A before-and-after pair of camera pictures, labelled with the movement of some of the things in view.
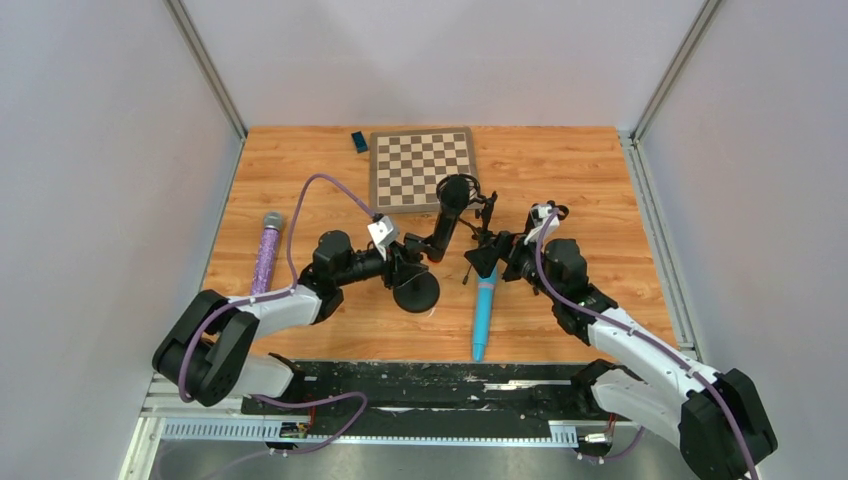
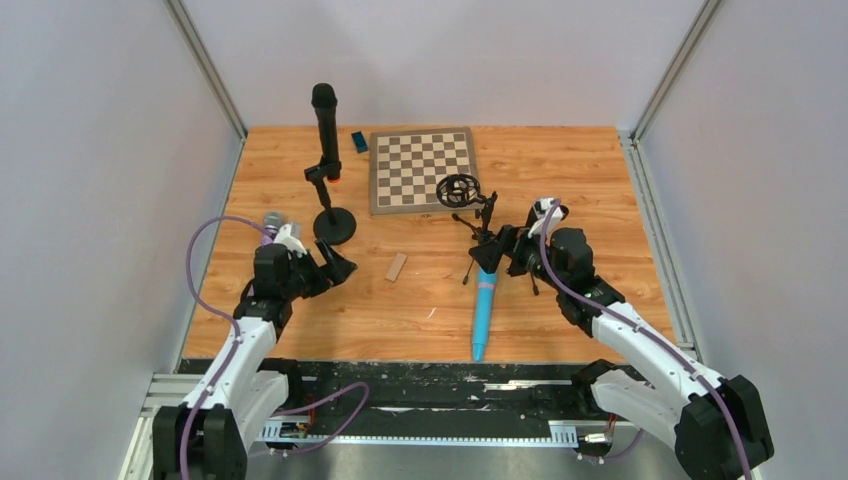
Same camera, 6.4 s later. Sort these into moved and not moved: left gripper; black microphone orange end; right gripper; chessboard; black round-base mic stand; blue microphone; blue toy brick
Moved: black microphone orange end; black round-base mic stand; left gripper
Not moved: right gripper; chessboard; blue microphone; blue toy brick
